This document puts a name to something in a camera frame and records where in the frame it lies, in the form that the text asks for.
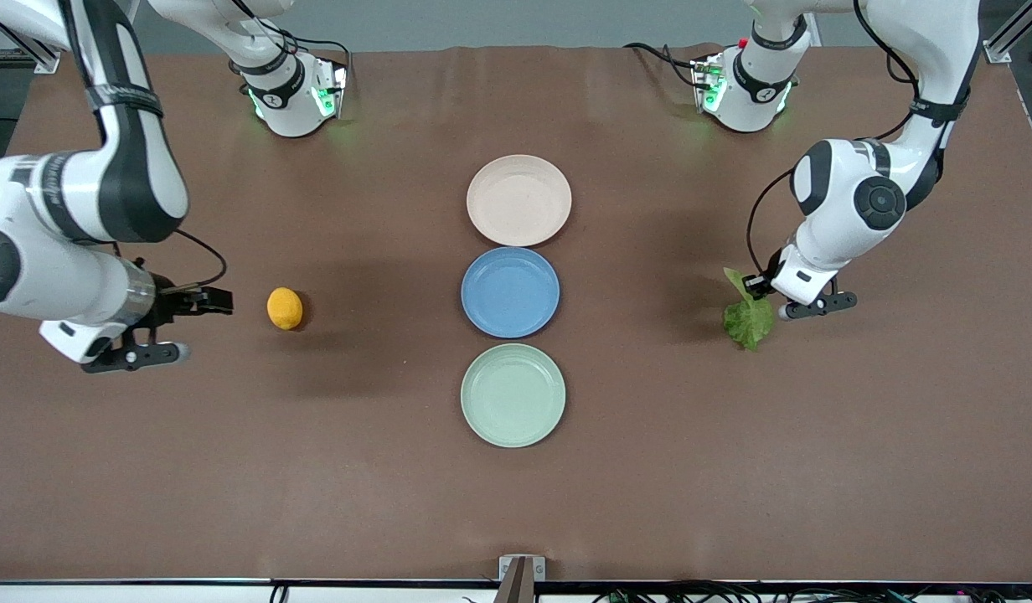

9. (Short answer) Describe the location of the green lettuce leaf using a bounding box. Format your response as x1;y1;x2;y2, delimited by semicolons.
722;267;776;353

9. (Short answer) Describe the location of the yellow lemon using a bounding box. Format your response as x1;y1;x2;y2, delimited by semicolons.
266;286;304;332

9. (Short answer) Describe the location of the brown table cover mat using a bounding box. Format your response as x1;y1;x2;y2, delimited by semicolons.
0;44;1032;583

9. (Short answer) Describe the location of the blue round plate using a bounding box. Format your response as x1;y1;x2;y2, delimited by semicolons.
461;246;560;339

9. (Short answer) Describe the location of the pale beige round plate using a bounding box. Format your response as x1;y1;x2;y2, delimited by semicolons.
467;154;573;248

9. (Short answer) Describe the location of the light green round plate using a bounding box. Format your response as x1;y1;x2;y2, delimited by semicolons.
461;343;567;449

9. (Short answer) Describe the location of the right arm black gripper cable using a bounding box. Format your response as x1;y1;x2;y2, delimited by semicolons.
174;228;229;294

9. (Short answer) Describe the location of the left arm base black cable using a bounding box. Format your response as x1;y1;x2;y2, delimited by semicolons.
623;42;701;89

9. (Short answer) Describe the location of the arm base black cable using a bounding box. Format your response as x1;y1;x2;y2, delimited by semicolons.
269;25;353;68
623;42;701;89

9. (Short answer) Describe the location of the right arm base black cable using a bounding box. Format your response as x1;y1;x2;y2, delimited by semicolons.
269;25;353;68

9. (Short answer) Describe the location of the aluminium frame profile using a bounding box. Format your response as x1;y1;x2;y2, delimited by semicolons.
0;0;62;75
983;0;1032;64

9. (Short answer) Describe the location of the black cable bundle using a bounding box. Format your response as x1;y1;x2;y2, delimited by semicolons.
591;580;1032;603

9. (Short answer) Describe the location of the metal bracket with post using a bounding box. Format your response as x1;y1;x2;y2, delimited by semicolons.
495;554;547;603

